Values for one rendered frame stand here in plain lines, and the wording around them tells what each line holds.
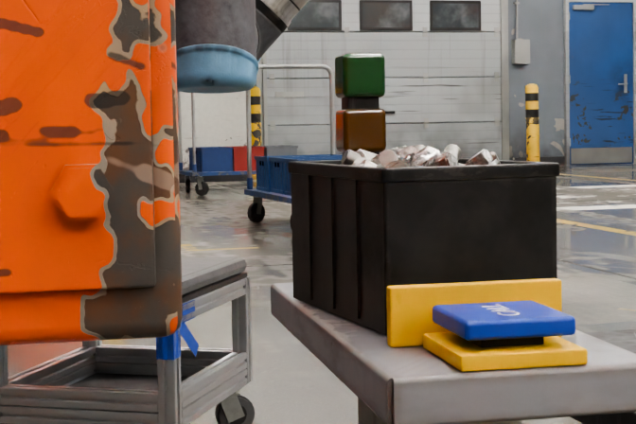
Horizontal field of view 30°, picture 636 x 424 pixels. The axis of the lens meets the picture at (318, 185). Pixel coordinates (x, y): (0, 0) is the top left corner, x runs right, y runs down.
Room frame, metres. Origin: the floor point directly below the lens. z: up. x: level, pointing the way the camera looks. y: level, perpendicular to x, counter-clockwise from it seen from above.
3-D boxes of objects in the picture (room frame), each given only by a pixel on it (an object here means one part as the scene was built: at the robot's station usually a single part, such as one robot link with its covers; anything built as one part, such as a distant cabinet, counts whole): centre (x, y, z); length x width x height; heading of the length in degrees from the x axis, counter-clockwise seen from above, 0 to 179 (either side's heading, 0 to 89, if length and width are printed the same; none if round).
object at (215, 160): (10.45, 0.68, 0.48); 1.00 x 0.61 x 0.96; 109
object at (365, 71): (1.10, -0.04, 0.64); 0.04 x 0.04 x 0.04; 11
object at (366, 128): (1.10, -0.04, 0.59); 0.04 x 0.04 x 0.04; 11
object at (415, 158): (0.92, -0.07, 0.51); 0.20 x 0.14 x 0.13; 20
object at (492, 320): (0.73, -0.11, 0.47); 0.07 x 0.07 x 0.02; 11
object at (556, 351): (0.73, -0.11, 0.45); 0.08 x 0.08 x 0.01; 11
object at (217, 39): (1.20, 0.10, 0.69); 0.12 x 0.09 x 0.12; 1
